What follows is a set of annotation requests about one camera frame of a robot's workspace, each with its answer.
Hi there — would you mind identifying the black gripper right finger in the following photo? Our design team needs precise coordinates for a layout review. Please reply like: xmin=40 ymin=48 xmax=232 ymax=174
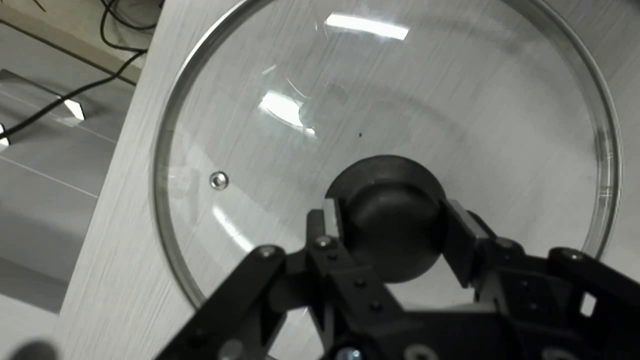
xmin=442 ymin=199 xmax=640 ymax=360

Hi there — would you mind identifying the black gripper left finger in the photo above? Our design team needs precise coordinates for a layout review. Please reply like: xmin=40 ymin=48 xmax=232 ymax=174
xmin=156 ymin=196 xmax=402 ymax=360

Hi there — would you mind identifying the round glass pot lid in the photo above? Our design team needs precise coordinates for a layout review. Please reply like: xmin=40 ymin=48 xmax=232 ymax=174
xmin=153 ymin=0 xmax=622 ymax=313

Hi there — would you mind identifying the black cable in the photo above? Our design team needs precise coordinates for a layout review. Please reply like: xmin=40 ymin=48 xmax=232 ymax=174
xmin=0 ymin=0 xmax=166 ymax=140

